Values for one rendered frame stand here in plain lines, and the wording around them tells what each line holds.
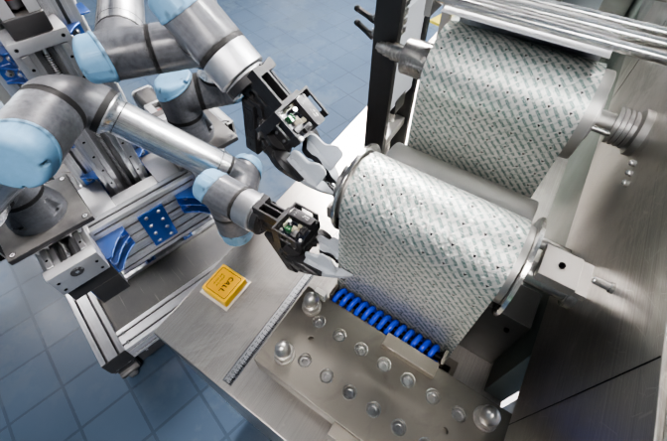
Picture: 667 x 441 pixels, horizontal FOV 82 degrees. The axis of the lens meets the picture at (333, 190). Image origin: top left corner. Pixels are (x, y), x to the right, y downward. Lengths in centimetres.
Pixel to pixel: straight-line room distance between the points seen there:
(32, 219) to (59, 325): 97
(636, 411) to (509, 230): 24
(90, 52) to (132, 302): 130
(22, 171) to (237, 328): 49
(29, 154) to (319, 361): 58
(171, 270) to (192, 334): 95
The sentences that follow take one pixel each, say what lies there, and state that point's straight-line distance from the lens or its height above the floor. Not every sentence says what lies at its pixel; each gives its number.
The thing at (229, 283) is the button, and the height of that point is 92.
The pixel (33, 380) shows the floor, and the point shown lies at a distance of 215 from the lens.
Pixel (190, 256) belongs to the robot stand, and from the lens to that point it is 184.
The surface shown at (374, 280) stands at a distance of 67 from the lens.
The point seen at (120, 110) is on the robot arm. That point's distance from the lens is 89.
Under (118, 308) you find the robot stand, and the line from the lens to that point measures 185.
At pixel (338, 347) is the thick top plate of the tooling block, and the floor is 103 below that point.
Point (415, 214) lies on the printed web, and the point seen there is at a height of 130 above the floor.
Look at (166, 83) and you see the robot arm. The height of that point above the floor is 104.
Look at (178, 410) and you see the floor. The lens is 184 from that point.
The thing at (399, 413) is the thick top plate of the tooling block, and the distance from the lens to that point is 70.
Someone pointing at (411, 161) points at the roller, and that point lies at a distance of 68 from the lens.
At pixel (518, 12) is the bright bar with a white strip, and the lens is 68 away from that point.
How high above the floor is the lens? 172
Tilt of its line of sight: 51 degrees down
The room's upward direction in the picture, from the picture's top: straight up
